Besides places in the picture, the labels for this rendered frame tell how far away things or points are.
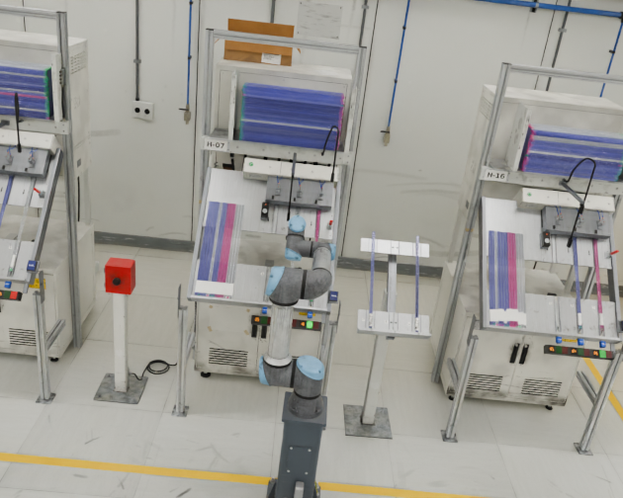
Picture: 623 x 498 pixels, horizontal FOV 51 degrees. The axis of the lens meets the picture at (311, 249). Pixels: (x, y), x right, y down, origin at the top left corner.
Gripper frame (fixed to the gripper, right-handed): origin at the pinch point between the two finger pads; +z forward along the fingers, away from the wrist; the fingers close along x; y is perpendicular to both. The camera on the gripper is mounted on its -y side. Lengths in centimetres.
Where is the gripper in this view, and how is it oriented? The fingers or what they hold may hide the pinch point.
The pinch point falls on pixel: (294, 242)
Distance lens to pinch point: 317.5
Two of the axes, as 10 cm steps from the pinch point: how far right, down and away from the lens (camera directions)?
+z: -0.5, 1.7, 9.8
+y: 1.0, -9.8, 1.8
